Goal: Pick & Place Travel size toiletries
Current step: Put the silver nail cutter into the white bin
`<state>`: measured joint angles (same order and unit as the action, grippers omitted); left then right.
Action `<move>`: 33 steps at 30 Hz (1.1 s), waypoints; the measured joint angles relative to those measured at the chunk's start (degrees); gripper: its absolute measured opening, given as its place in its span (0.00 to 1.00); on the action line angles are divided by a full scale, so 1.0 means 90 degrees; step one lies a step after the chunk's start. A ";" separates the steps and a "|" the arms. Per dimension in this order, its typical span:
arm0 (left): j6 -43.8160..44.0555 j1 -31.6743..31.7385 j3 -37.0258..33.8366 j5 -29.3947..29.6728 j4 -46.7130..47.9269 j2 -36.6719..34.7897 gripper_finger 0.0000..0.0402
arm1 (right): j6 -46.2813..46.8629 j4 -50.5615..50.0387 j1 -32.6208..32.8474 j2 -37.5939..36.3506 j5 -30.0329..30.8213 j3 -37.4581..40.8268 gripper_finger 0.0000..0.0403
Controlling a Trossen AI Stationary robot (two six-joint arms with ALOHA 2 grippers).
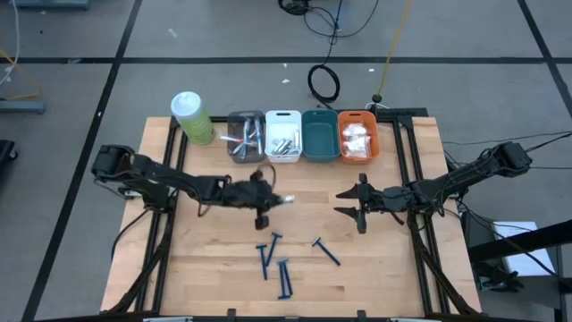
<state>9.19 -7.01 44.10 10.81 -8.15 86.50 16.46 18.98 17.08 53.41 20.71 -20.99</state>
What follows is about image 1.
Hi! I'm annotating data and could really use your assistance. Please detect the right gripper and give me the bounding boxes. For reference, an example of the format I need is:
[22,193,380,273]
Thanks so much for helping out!
[333,173,406,234]

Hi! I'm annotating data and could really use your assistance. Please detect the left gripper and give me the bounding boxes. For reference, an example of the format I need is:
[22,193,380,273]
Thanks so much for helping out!
[223,170,284,231]

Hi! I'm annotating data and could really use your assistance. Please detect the clear bag of cotton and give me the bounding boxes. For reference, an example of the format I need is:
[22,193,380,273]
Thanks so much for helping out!
[344,134,372,149]
[341,123,369,138]
[343,145,372,159]

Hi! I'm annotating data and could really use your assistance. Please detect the light blue toothbrush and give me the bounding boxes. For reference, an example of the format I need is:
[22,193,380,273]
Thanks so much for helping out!
[254,117,265,156]

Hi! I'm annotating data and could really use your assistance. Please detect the red white toothbrush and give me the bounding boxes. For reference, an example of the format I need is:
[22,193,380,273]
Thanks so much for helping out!
[218,135,261,147]

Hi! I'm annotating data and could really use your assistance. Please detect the teal plastic bin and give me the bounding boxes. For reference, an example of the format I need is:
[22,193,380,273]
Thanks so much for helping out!
[301,109,341,163]

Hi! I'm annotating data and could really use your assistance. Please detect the orange plastic bin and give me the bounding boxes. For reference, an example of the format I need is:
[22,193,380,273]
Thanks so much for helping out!
[337,110,382,165]

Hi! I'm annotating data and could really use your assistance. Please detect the white plastic bin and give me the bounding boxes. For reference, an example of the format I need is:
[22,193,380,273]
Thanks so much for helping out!
[265,109,304,164]

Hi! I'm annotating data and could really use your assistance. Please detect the green disinfecting wipes canister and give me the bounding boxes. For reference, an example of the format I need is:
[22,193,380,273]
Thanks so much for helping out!
[170,90,216,147]

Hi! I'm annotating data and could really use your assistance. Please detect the black clamp device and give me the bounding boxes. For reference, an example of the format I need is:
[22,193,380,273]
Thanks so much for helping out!
[475,263,526,294]

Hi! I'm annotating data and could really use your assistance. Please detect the black metal beam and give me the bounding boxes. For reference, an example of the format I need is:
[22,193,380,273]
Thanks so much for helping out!
[467,218,572,266]

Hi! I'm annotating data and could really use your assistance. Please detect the white box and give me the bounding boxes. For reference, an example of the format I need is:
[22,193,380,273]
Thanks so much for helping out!
[491,221,555,277]

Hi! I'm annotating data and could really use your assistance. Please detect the black floor object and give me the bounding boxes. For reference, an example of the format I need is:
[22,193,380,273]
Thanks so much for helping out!
[0,139,19,165]

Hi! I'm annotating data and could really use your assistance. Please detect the grey metal bar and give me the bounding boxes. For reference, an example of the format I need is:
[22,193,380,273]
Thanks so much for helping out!
[13,0,90,11]

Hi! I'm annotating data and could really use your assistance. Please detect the left arm cable loop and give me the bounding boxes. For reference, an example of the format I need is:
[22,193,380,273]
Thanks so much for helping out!
[256,162,278,185]

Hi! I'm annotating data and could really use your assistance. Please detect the black aluminium table frame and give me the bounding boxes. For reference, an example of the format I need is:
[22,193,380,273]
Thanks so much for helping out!
[105,106,479,322]

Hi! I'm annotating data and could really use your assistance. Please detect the coiled black floor cable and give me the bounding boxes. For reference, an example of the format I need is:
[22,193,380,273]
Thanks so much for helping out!
[307,64,342,105]

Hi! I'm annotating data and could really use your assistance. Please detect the long yellow cable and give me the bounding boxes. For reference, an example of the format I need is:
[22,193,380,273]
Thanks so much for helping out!
[377,0,415,97]

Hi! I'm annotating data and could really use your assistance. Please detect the long black cable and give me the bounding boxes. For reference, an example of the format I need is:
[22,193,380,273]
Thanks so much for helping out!
[303,0,381,68]

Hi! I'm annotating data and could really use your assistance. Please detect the black side cable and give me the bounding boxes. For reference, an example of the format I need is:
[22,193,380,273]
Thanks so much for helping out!
[442,131,572,147]

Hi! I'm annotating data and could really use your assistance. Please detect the black cable bundle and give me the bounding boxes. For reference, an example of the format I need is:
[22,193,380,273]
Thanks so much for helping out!
[277,0,313,17]

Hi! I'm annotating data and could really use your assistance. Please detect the thin yellow floor cable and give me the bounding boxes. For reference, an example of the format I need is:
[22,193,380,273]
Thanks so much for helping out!
[0,47,42,102]

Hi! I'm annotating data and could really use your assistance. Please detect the grey metal base plate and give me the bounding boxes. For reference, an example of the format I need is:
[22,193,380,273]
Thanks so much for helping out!
[0,100,47,114]

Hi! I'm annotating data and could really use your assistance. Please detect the thin white cable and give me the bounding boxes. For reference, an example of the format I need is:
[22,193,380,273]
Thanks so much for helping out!
[0,0,21,87]

